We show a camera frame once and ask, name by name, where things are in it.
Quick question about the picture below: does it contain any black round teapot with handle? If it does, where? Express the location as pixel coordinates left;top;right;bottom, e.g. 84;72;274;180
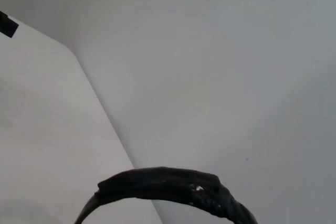
73;166;259;224

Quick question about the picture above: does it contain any black block-shaped object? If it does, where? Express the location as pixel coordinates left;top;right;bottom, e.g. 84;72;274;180
0;10;20;38

